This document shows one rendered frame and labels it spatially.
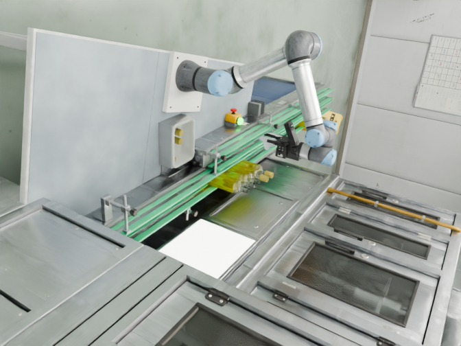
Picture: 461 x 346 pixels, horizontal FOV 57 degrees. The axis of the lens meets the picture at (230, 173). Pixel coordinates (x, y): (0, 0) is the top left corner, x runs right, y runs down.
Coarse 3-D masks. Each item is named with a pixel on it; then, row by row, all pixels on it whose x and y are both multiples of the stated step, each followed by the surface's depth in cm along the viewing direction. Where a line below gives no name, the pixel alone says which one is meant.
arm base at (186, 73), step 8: (184, 64) 195; (192, 64) 196; (176, 72) 195; (184, 72) 194; (192, 72) 193; (176, 80) 196; (184, 80) 194; (192, 80) 193; (184, 88) 199; (192, 88) 196
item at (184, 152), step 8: (192, 120) 206; (184, 128) 212; (192, 128) 210; (176, 136) 211; (184, 136) 214; (192, 136) 211; (176, 144) 213; (184, 144) 216; (192, 144) 213; (176, 152) 215; (184, 152) 217; (192, 152) 215; (176, 160) 210; (184, 160) 212
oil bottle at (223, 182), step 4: (220, 176) 219; (224, 176) 220; (212, 180) 220; (216, 180) 218; (220, 180) 217; (224, 180) 216; (228, 180) 217; (232, 180) 217; (236, 180) 217; (212, 184) 221; (216, 184) 219; (220, 184) 218; (224, 184) 216; (228, 184) 215; (232, 184) 214; (236, 184) 214; (240, 184) 215; (220, 188) 219; (224, 188) 217; (228, 188) 216; (232, 188) 215; (236, 188) 214; (232, 192) 216; (236, 192) 215
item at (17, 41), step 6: (0, 36) 148; (6, 36) 146; (12, 36) 145; (18, 36) 148; (24, 36) 188; (0, 42) 148; (6, 42) 147; (12, 42) 145; (18, 42) 144; (24, 42) 142; (18, 48) 144; (24, 48) 142
